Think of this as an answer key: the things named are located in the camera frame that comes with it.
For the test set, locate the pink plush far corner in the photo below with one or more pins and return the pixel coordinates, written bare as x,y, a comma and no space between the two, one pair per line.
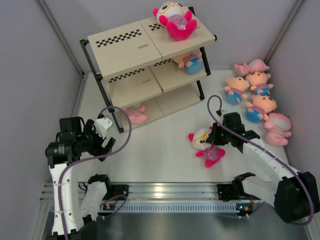
256,65

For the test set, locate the pink striped plush right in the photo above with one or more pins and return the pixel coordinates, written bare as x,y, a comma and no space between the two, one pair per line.
278,129

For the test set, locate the white slotted cable duct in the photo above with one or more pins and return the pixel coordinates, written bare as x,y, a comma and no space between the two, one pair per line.
175,207

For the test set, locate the pink striped plush bottom shelf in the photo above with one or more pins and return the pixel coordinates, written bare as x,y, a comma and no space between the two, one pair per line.
136,114

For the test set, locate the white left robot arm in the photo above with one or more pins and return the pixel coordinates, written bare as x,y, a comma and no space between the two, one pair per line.
75,220

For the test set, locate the beige three-tier shelf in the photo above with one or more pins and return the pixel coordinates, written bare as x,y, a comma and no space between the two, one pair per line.
135,67

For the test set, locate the aluminium frame post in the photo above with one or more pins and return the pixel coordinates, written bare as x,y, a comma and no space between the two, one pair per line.
284,29
58,32

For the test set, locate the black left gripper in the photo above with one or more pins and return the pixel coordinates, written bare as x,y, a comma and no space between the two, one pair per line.
99,150

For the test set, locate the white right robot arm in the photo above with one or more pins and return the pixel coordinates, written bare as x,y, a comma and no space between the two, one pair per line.
293,194

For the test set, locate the aluminium frame post right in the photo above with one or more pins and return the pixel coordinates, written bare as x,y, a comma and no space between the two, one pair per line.
284,29

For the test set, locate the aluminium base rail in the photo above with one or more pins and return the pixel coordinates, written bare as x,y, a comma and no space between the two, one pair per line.
178,191

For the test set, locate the aluminium frame post left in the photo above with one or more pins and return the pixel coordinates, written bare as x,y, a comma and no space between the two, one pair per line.
58,32

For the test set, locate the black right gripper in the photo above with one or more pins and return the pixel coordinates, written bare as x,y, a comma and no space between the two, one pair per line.
213,138

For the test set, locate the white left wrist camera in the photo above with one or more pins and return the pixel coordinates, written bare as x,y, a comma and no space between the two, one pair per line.
102,125

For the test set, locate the peach doll blue pants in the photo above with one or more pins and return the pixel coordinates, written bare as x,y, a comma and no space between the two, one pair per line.
235,88
258,82
258,110

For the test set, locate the white panda toy on shelf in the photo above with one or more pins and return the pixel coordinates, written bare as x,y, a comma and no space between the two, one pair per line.
177,19

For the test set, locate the peach doll on middle shelf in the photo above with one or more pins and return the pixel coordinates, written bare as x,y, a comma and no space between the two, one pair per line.
189,61

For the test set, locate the white pink panda plush glasses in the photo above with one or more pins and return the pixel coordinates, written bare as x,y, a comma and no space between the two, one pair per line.
210,153

